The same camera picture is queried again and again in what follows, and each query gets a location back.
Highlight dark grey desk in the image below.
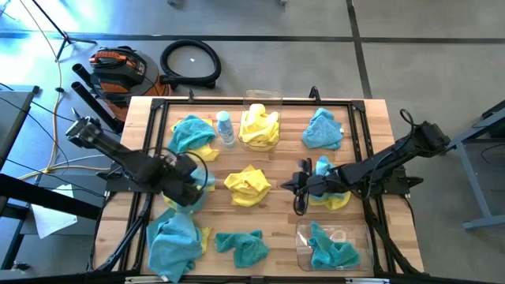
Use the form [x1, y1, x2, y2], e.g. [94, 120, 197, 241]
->
[0, 84, 41, 159]

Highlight black vacuum wand tube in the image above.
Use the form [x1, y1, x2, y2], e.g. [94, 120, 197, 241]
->
[70, 81, 125, 134]
[71, 62, 99, 90]

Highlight large light blue microfiber towel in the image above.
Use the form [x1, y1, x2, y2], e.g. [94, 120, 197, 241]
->
[145, 207, 204, 284]

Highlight clear plastic basket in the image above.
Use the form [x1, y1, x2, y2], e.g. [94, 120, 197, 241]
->
[294, 219, 375, 273]
[238, 89, 283, 153]

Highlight yellow cable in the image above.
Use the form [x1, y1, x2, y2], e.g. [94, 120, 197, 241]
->
[17, 0, 114, 182]

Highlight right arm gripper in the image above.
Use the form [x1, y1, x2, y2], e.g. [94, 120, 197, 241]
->
[280, 158, 350, 199]

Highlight grey metal table frame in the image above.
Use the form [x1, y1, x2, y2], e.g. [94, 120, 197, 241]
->
[435, 98, 505, 233]

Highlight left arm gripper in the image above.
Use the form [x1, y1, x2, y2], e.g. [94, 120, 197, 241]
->
[159, 153, 207, 208]

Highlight black vacuum hose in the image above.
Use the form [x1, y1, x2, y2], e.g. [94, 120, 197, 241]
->
[159, 38, 222, 90]

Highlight orange and black shop vacuum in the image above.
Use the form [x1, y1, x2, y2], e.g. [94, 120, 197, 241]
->
[88, 45, 174, 122]

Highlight black caster wheel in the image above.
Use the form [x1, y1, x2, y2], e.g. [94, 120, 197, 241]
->
[9, 260, 32, 273]

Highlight white paper sheet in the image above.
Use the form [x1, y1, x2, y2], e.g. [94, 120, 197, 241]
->
[30, 183, 79, 241]

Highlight black metal beam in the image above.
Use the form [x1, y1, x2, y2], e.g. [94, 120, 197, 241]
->
[0, 172, 104, 221]

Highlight silver metal bracket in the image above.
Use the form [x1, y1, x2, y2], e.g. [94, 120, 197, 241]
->
[344, 277, 391, 284]
[125, 275, 171, 284]

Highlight black aluminium table frame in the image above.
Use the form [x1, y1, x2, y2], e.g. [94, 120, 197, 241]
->
[88, 86, 425, 284]

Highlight black tripod stand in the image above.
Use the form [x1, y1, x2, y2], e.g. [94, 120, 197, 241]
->
[30, 0, 99, 62]

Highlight clear bottle with blue cap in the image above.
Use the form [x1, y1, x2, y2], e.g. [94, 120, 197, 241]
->
[215, 110, 236, 149]

